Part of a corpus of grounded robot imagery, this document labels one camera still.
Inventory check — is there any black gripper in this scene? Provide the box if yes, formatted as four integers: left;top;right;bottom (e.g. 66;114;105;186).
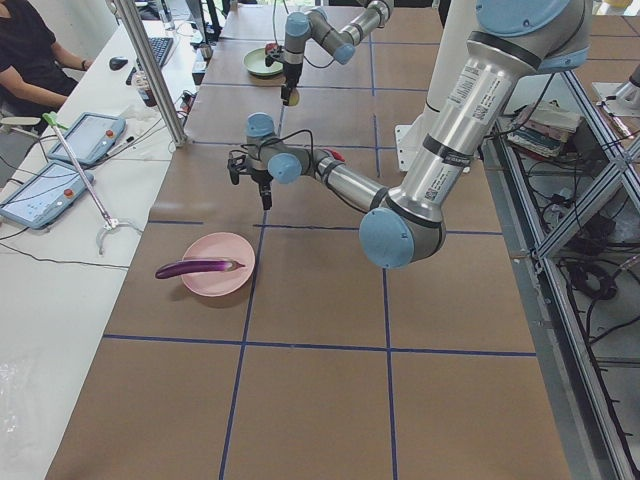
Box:
251;169;273;210
281;63;302;104

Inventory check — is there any red chili pepper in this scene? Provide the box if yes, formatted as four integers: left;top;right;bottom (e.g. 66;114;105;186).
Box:
327;149;345;162

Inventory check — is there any purple eggplant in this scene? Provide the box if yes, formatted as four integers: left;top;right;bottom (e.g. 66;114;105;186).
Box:
155;258;245;279

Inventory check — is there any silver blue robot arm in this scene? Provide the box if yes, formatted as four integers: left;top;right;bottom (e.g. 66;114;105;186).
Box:
228;1;592;268
273;1;394;106

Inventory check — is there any green plate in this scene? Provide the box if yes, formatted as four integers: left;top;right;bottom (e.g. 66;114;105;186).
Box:
243;48;283;79

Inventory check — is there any pink plate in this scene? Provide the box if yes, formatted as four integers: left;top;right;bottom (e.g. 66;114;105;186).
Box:
181;232;255;297

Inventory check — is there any black keyboard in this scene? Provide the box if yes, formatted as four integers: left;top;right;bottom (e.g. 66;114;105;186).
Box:
148;37;174;67

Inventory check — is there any grabber reach tool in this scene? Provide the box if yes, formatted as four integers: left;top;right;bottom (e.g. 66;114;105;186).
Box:
43;112;143;255

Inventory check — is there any black computer mouse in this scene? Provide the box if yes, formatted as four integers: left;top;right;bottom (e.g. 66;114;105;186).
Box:
109;56;128;71

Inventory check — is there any upper teach pendant tablet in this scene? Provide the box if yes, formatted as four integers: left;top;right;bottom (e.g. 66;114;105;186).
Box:
58;112;126;167

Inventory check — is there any teach pendant tablet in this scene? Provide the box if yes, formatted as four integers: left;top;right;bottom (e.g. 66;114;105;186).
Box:
58;112;126;167
1;160;87;230

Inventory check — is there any lower teach pendant tablet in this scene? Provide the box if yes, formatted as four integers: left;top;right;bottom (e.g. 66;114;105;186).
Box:
1;160;87;230

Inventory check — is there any seated person in black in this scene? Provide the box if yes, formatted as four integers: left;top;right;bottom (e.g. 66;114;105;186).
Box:
1;1;93;118

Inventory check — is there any stack of books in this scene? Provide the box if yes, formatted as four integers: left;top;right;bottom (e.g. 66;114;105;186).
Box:
507;101;582;158

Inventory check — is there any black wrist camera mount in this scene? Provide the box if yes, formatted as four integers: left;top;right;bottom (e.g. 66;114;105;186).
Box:
264;42;284;68

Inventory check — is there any aluminium frame post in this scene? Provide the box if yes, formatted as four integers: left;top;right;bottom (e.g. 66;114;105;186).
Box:
106;0;187;148

